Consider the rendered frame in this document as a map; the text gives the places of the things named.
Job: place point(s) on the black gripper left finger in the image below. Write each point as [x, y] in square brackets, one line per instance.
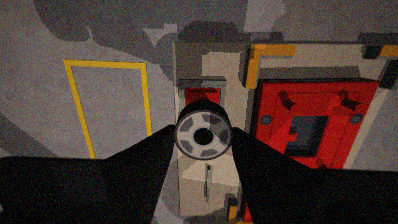
[124, 188]

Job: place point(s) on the yellow tape outline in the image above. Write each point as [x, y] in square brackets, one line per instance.
[142, 66]

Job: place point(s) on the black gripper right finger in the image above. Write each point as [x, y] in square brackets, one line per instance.
[281, 190]

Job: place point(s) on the black tyre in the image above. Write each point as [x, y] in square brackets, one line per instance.
[203, 145]

